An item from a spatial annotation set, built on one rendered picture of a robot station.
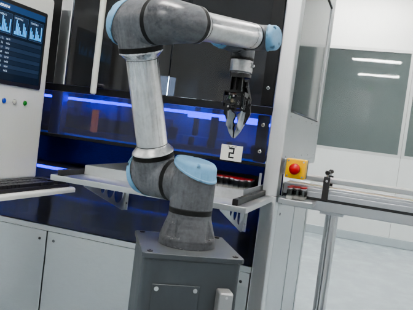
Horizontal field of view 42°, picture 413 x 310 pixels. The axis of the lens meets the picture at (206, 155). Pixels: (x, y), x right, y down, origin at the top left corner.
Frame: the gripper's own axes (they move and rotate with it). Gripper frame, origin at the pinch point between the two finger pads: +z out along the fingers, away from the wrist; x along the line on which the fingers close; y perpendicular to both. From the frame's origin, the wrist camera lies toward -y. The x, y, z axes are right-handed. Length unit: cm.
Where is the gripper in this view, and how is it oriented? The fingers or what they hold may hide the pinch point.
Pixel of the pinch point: (234, 134)
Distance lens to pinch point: 182.3
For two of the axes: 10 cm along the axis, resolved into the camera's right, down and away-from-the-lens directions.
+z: -1.3, 9.9, 0.5
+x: 9.5, 1.4, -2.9
